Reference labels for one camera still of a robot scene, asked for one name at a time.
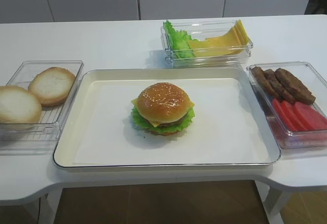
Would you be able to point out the brown patty on burger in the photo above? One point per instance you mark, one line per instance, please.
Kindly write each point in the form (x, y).
(172, 123)

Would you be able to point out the clear bun container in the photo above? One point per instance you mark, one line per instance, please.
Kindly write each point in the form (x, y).
(41, 137)

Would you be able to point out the leaning yellow cheese slices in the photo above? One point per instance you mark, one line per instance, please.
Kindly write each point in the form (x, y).
(230, 43)

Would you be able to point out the bun half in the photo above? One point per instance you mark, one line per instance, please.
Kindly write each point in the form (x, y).
(52, 86)
(19, 105)

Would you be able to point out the bottom bun of burger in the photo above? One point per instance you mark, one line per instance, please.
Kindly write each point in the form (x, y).
(162, 133)

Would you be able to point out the red tomato slice left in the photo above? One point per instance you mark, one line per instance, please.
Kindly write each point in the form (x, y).
(278, 108)

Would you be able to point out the bun half front left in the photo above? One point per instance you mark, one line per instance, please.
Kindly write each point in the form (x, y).
(19, 105)

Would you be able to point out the yellow cheese slice on burger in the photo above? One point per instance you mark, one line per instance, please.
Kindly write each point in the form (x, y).
(155, 123)

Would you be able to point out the brown patty left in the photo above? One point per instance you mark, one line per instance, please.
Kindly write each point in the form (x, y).
(258, 74)

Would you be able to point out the brown patty right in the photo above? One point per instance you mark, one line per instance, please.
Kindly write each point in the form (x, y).
(295, 86)

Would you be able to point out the sesame top bun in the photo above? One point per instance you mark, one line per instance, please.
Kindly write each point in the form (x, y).
(163, 103)

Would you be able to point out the red tomato slice middle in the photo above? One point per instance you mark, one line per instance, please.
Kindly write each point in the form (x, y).
(293, 122)

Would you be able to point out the brown patty middle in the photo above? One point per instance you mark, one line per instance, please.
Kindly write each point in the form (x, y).
(278, 87)

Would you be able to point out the white rectangular serving tray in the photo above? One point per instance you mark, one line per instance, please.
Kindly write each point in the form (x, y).
(229, 127)

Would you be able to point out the bun half back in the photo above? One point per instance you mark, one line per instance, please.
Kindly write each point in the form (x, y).
(52, 86)

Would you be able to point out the clear patty tomato container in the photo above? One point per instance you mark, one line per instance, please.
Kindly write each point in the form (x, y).
(317, 86)

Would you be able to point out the green lettuce in container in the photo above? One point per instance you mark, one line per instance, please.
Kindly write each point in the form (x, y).
(179, 41)

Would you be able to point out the front yellow cheese slice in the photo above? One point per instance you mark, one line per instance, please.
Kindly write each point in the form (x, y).
(206, 48)

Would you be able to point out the clear lettuce cheese container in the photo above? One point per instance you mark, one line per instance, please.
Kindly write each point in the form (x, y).
(201, 30)

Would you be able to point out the green lettuce leaf on burger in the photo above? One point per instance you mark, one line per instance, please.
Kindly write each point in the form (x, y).
(163, 129)

